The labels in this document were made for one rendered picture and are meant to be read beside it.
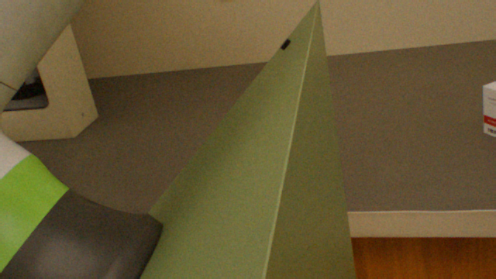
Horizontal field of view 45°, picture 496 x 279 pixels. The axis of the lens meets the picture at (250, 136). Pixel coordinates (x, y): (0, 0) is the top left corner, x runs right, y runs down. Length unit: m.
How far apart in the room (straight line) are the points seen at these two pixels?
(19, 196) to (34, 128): 0.98
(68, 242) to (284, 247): 0.18
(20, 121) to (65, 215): 0.99
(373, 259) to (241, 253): 0.71
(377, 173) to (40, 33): 0.63
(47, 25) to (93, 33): 1.32
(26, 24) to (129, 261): 0.14
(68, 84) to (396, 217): 0.75
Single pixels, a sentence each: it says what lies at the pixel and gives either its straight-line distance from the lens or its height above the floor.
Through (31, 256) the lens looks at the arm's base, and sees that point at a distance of 0.33.
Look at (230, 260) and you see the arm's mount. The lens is 0.18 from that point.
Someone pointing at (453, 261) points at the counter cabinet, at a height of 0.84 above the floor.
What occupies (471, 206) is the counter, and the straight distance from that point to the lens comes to 0.81.
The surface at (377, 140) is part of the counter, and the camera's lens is 0.99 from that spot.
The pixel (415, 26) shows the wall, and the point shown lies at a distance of 1.46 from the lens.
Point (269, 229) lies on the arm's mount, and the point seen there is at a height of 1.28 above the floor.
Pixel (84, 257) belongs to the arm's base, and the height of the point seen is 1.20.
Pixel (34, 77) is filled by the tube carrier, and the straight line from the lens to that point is 1.37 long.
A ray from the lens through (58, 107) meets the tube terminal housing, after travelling 1.27.
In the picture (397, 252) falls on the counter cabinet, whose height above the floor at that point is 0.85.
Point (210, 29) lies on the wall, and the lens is 1.54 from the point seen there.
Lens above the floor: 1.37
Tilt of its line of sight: 24 degrees down
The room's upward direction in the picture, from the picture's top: 11 degrees counter-clockwise
